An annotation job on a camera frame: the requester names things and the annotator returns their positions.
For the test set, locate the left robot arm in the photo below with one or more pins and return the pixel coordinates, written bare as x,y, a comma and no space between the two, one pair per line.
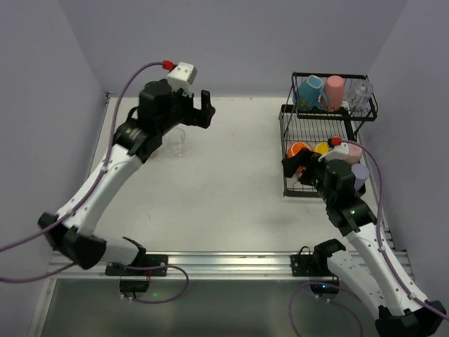
71,229

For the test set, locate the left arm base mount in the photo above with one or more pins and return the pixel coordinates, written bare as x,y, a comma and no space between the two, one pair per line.
154,264

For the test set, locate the aluminium mounting rail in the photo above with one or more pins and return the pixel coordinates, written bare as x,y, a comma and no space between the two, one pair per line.
211,265

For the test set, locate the clear glass cup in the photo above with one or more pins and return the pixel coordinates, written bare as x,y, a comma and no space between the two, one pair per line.
175,141

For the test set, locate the clear glass upper rack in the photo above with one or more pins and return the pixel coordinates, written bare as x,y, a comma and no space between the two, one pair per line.
359,95

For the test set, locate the control box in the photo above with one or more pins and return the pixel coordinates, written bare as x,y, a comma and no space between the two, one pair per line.
328,290
131,288

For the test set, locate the pink ceramic mug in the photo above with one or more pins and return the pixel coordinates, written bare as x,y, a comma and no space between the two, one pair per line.
354,154

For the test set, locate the right control box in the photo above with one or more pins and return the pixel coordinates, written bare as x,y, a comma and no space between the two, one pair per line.
328,290

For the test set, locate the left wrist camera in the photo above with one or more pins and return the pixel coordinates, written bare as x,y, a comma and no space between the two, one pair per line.
182,76

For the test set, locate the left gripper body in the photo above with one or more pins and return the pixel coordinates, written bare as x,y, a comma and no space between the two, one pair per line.
191,113

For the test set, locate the yellow mug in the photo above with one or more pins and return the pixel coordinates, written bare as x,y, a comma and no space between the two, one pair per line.
321,148

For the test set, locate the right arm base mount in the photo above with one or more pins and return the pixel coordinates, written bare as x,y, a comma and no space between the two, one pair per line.
303,264

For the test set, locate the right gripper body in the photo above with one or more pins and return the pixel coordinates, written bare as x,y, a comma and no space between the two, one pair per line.
302,165

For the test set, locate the blue mug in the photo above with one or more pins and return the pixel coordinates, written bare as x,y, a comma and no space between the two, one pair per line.
310,94

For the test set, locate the pink tumbler cup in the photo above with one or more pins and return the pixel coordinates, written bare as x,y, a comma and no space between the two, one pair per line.
334,90

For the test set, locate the left control box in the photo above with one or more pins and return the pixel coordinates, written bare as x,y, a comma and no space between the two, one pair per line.
131,288

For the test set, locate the orange mug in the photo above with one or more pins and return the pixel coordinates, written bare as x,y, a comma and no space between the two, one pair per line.
295,148

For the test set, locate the black dish rack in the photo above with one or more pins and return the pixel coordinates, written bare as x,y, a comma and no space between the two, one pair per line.
317,126

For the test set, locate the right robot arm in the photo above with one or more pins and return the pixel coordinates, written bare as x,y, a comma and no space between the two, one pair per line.
398,306

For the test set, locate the lavender cup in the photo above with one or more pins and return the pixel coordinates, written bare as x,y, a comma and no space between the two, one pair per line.
361,174

